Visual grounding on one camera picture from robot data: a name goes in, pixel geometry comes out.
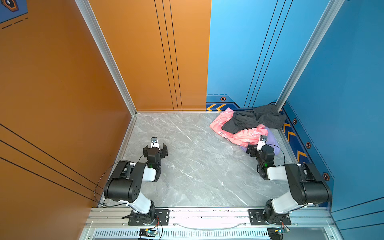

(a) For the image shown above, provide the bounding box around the pink patterned cloth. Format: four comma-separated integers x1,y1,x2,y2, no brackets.
210,108,269,147

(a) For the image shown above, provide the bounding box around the lavender purple cloth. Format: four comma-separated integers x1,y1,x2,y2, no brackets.
240,126,281,156

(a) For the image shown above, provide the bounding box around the dark grey cloth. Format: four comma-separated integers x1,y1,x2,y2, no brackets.
222,105,287,134

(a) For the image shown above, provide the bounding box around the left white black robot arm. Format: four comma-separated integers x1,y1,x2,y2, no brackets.
104,143,168,226

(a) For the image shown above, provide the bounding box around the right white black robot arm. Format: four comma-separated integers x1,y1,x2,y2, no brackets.
247,145,332,226

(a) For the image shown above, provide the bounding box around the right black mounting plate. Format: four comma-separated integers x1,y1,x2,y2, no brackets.
248,209,292,226

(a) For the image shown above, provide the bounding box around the black mounting plate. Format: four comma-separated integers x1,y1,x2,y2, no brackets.
248,209,292,226
128,209,170,226

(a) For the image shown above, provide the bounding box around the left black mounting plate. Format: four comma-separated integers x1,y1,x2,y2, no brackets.
128,209,170,226

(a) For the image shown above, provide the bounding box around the right green circuit board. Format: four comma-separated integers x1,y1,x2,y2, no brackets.
267,227,291,240

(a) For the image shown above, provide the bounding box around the green circuit board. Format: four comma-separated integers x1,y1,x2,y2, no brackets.
267,227,291,240
138,229,160,240

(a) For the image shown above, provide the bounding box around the left green circuit board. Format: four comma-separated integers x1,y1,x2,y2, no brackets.
138,229,160,240

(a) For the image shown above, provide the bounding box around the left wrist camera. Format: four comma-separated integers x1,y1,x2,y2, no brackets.
151,137,160,149

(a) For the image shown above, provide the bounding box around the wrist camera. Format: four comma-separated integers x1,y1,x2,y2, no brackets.
257,135,268,151
151,137,160,149

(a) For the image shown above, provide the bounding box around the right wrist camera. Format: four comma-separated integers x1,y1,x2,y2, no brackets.
257,135,268,151

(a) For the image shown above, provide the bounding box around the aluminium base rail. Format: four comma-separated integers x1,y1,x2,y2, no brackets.
80,207,343,240

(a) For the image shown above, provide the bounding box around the left aluminium corner post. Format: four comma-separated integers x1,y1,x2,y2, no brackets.
75,0,137,117

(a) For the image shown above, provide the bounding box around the aluminium corner post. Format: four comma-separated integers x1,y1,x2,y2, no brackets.
275,0,345,112
75,0,137,117

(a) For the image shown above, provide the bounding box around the right aluminium corner post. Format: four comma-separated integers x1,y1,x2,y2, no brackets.
275,0,345,112

